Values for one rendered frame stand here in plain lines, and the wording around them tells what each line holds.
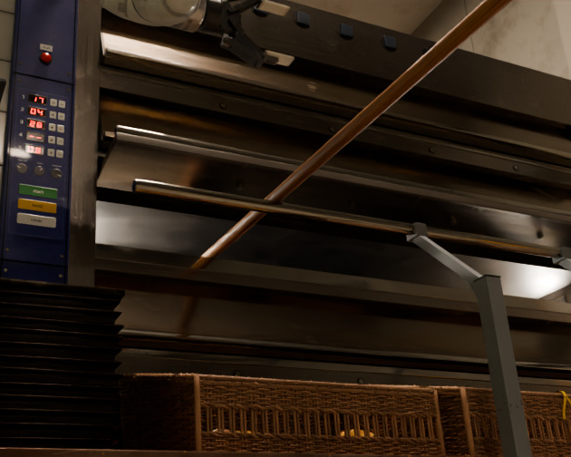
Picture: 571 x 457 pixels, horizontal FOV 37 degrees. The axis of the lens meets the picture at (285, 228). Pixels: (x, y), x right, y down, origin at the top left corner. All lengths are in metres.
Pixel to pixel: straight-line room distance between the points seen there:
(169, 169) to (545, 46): 4.52
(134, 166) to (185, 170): 0.13
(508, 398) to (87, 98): 1.30
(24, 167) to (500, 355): 1.18
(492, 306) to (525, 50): 4.83
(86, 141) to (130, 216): 0.26
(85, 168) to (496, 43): 5.02
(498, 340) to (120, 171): 1.02
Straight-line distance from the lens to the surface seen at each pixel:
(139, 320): 2.12
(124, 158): 2.19
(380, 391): 1.79
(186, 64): 2.50
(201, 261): 2.24
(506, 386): 1.83
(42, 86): 2.29
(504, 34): 6.84
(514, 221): 2.77
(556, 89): 3.42
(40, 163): 2.18
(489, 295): 1.88
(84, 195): 2.21
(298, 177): 1.87
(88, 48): 2.44
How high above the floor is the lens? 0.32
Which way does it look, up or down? 24 degrees up
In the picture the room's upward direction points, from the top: 4 degrees counter-clockwise
